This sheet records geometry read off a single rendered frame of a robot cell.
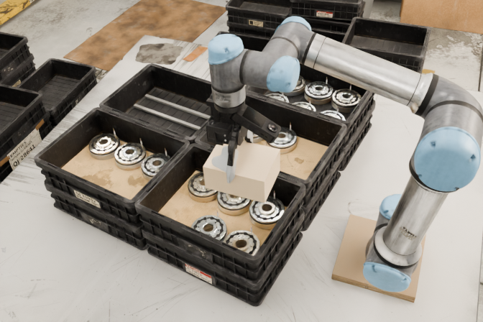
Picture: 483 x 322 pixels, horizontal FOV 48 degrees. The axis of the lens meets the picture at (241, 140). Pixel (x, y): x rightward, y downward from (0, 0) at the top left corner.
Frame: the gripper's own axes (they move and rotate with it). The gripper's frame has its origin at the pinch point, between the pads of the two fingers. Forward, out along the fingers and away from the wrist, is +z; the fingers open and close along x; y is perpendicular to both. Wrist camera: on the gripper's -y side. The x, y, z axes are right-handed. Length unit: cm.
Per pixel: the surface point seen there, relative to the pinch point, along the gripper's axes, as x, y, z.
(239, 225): -2.0, 3.1, 27.4
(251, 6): -207, 77, 72
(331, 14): -185, 20, 58
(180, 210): -1.4, 21.8, 27.3
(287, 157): -33.5, -1.6, 27.5
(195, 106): -49, 39, 27
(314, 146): -41, -8, 28
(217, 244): 13.2, 2.8, 17.5
